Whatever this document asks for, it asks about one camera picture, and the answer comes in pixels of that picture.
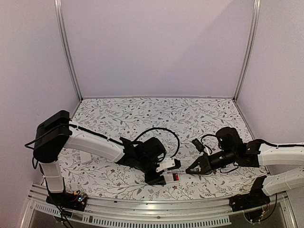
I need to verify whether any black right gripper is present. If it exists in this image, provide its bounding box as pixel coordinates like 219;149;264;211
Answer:
186;148;237;175

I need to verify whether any white remote control back up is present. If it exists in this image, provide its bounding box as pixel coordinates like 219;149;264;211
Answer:
163;173;181;184

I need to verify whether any clear handle screwdriver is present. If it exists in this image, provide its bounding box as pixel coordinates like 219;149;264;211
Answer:
176;170;190;174

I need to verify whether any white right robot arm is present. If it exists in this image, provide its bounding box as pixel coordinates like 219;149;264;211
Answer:
186;127;304;207

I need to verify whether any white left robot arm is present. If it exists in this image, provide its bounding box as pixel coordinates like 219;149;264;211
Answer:
24;110;181;206

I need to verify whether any white remote with green logo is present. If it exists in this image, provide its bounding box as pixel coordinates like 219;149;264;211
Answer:
79;152;92;164

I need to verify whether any floral tablecloth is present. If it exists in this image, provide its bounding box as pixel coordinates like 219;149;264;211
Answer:
59;98;268;200

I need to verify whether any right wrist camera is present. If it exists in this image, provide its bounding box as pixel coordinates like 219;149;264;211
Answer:
191;139;212;155

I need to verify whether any front aluminium rail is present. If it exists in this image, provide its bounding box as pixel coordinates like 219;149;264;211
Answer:
20;184;298;228

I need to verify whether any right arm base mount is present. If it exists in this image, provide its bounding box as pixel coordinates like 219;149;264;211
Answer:
229;190;270;223

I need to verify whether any right aluminium frame post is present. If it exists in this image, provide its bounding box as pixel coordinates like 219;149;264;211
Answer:
233;0;261;103

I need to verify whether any aluminium frame post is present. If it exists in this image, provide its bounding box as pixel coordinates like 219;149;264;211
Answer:
54;0;83;102
233;0;261;103

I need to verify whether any left aluminium frame post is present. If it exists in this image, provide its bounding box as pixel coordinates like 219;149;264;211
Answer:
54;0;83;102

